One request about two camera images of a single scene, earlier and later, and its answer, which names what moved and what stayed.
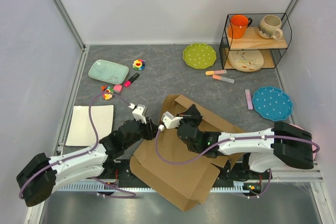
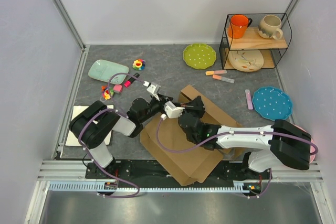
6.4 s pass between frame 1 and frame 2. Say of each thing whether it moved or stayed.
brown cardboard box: moved
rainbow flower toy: stayed
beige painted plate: stayed
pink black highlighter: stayed
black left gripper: moved
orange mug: stayed
